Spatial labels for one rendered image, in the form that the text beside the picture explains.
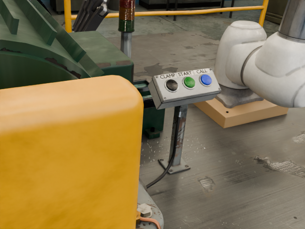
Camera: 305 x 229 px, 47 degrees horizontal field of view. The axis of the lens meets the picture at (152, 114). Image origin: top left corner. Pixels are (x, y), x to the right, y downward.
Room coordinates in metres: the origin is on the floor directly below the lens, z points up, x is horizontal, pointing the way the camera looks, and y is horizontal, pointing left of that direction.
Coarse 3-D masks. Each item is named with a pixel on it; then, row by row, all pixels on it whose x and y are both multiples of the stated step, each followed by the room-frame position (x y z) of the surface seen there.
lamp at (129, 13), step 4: (120, 8) 1.32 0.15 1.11; (124, 8) 1.31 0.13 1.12; (128, 8) 1.31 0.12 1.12; (132, 8) 1.31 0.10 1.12; (120, 12) 1.32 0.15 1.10; (124, 12) 1.31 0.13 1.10; (128, 12) 1.31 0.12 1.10; (132, 12) 1.32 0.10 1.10; (120, 16) 1.32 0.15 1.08; (124, 16) 1.31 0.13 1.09; (128, 16) 1.31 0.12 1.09; (132, 16) 1.32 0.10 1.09
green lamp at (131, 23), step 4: (120, 20) 1.32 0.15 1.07; (124, 20) 1.31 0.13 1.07; (128, 20) 1.31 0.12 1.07; (132, 20) 1.32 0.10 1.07; (120, 24) 1.31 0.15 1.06; (124, 24) 1.31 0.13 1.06; (128, 24) 1.31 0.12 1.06; (132, 24) 1.32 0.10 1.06; (120, 28) 1.31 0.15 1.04; (124, 28) 1.31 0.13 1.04; (128, 28) 1.31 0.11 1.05; (132, 28) 1.32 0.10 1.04
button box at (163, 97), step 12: (180, 72) 0.82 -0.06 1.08; (192, 72) 0.83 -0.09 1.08; (204, 72) 0.85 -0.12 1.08; (156, 84) 0.77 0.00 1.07; (180, 84) 0.79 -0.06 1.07; (216, 84) 0.83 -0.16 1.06; (156, 96) 0.77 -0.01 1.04; (168, 96) 0.75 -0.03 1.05; (180, 96) 0.76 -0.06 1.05; (192, 96) 0.78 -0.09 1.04; (204, 96) 0.81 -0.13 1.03; (156, 108) 0.76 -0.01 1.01
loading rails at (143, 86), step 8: (136, 80) 1.10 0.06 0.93; (144, 80) 1.11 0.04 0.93; (144, 88) 1.08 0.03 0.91; (144, 96) 1.01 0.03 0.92; (144, 104) 0.97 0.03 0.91; (152, 104) 0.98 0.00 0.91; (144, 112) 0.97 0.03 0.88; (152, 112) 0.98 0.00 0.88; (160, 112) 0.99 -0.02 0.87; (144, 120) 0.97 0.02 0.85; (152, 120) 0.98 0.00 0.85; (160, 120) 1.00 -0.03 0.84; (144, 128) 0.97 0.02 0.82; (152, 128) 0.97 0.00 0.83; (160, 128) 1.00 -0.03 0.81; (152, 136) 0.95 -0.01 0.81
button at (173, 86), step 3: (168, 81) 0.78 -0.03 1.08; (171, 81) 0.78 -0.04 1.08; (174, 81) 0.78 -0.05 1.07; (168, 84) 0.77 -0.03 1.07; (171, 84) 0.77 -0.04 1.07; (174, 84) 0.78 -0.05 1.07; (168, 87) 0.77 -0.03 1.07; (171, 87) 0.77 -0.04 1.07; (174, 87) 0.77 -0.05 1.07; (177, 87) 0.78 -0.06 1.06; (174, 90) 0.77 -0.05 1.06
